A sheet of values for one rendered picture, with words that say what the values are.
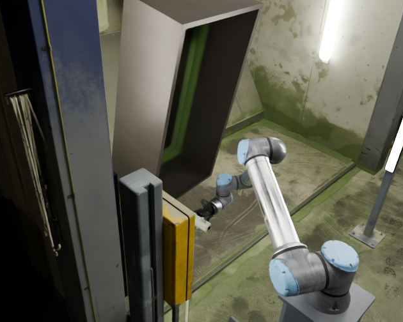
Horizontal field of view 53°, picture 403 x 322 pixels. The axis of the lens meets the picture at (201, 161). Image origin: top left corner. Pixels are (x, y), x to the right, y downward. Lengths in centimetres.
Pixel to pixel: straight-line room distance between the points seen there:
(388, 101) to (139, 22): 240
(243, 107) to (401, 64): 151
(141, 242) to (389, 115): 315
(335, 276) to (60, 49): 127
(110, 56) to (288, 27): 166
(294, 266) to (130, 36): 122
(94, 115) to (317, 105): 303
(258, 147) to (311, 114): 223
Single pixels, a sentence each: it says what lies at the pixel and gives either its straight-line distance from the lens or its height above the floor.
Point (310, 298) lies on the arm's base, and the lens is 186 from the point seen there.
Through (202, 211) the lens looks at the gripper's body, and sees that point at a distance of 239.
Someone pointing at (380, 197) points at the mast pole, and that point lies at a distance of 306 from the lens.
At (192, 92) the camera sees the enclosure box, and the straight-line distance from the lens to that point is 261.
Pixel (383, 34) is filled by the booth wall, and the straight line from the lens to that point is 361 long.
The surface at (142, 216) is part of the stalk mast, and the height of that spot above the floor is 158.
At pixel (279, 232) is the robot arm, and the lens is 171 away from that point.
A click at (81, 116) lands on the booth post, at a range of 120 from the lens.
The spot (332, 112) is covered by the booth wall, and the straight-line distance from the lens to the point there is 396.
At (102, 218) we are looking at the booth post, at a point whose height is 113.
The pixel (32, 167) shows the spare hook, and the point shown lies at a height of 140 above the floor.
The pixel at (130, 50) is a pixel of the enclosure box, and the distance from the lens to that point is 197.
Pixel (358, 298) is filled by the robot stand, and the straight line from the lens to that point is 197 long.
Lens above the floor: 207
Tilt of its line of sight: 34 degrees down
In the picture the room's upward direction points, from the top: 3 degrees clockwise
